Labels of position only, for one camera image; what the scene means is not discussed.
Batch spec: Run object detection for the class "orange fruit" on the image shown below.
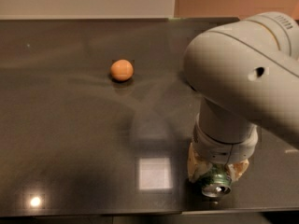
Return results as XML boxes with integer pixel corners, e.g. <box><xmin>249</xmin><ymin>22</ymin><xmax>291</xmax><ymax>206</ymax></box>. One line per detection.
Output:
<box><xmin>110</xmin><ymin>60</ymin><xmax>134</xmax><ymax>82</ymax></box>

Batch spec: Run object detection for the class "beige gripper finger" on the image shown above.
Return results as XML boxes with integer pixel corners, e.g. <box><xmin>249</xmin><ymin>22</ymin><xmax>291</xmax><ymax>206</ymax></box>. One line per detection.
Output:
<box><xmin>226</xmin><ymin>160</ymin><xmax>249</xmax><ymax>182</ymax></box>
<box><xmin>187</xmin><ymin>143</ymin><xmax>212</xmax><ymax>183</ymax></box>

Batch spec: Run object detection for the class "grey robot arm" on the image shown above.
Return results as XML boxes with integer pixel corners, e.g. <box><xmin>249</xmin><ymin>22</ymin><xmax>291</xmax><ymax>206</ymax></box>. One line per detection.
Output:
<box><xmin>183</xmin><ymin>12</ymin><xmax>299</xmax><ymax>182</ymax></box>

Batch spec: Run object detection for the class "green soda can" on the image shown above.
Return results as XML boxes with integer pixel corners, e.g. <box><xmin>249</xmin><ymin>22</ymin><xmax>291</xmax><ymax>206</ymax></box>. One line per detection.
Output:
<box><xmin>200</xmin><ymin>164</ymin><xmax>232</xmax><ymax>198</ymax></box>

